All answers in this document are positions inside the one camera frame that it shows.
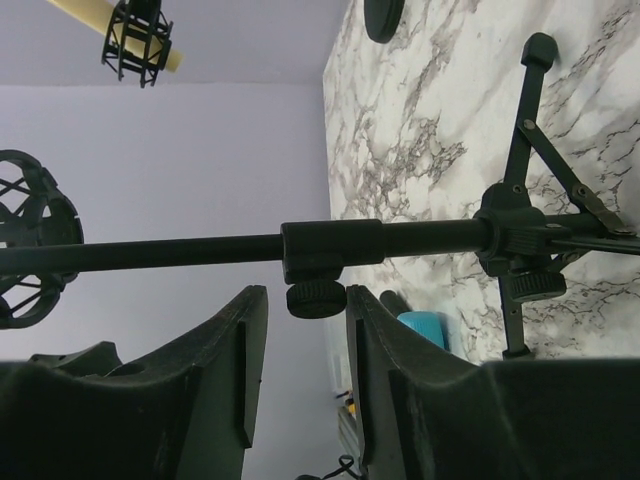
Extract black tripod shock-mount stand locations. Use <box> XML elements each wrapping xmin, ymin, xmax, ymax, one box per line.
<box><xmin>1</xmin><ymin>32</ymin><xmax>639</xmax><ymax>359</ymax></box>

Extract yellow black utility knife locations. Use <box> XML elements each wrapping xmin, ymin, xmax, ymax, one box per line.
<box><xmin>334</xmin><ymin>390</ymin><xmax>356</xmax><ymax>418</ymax></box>

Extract blue microphone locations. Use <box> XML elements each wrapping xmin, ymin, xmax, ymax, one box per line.
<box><xmin>397</xmin><ymin>311</ymin><xmax>449</xmax><ymax>351</ymax></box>

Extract black T-handle tool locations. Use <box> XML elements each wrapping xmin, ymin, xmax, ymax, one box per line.
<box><xmin>379</xmin><ymin>290</ymin><xmax>412</xmax><ymax>317</ymax></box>

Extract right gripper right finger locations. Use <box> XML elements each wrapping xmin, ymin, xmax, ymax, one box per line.
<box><xmin>346</xmin><ymin>286</ymin><xmax>639</xmax><ymax>479</ymax></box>

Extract black stand with shock mount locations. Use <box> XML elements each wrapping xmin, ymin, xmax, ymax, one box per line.
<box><xmin>101</xmin><ymin>0</ymin><xmax>405</xmax><ymax>88</ymax></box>

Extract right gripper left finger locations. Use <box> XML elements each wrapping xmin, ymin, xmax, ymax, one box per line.
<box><xmin>1</xmin><ymin>286</ymin><xmax>268</xmax><ymax>479</ymax></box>

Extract cream microphone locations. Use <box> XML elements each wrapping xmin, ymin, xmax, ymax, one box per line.
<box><xmin>52</xmin><ymin>1</ymin><xmax>183</xmax><ymax>84</ymax></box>

